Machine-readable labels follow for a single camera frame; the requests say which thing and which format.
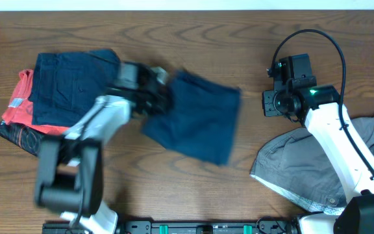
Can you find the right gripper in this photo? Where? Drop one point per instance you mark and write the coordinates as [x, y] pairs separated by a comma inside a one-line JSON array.
[[269, 108]]

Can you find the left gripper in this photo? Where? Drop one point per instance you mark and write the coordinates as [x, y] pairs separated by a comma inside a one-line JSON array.
[[160, 94]]

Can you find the navy shorts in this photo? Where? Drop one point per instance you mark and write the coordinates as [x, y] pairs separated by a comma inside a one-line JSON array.
[[65, 85], [202, 121]]

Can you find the grey shorts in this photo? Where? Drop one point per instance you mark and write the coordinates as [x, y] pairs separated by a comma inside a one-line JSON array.
[[295, 166]]

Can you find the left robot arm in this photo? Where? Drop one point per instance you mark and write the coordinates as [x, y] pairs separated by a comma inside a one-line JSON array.
[[70, 166]]

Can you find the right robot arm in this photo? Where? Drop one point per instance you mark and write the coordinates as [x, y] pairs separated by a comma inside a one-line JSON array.
[[330, 124]]

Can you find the folded navy shorts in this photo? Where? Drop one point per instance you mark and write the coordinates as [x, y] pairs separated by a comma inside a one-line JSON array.
[[65, 85]]

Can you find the folded black orange-print garment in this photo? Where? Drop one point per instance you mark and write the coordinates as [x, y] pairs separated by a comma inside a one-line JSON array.
[[22, 136]]

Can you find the folded red t-shirt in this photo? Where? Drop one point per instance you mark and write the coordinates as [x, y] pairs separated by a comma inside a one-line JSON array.
[[20, 109]]

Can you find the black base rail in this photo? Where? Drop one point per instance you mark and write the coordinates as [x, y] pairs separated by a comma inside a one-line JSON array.
[[264, 225]]

